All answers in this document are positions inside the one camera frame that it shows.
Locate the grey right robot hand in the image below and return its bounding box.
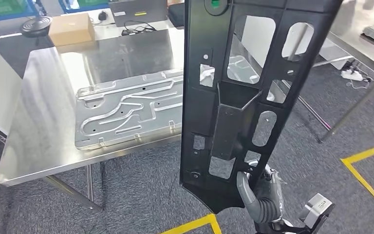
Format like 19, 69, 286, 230
236, 159, 286, 213

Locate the black plastic panel part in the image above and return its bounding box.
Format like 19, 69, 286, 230
179, 0, 344, 215

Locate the stainless steel workbench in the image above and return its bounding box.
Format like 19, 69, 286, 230
0, 27, 294, 227

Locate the yellow floor tape square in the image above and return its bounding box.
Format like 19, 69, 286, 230
159, 214, 223, 234
340, 140, 374, 220

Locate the white power strip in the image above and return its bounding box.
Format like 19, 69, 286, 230
341, 69, 364, 81

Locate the stamped sheet metal panel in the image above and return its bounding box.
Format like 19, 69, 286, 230
74, 55, 261, 151

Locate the grey equipment case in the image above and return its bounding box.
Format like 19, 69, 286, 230
109, 0, 168, 27

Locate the brown cardboard box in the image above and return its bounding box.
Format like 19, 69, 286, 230
48, 13, 95, 47

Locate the blue-rimmed green tray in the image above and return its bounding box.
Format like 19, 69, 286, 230
57, 0, 110, 14
0, 0, 37, 23

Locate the black round stand base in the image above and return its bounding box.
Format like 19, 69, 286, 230
19, 0, 53, 39

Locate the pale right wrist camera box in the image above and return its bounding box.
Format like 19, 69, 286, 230
299, 193, 336, 229

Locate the steel frame table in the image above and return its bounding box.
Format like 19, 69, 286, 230
297, 0, 374, 144

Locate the black cable bundle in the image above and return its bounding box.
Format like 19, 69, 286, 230
121, 20, 157, 36

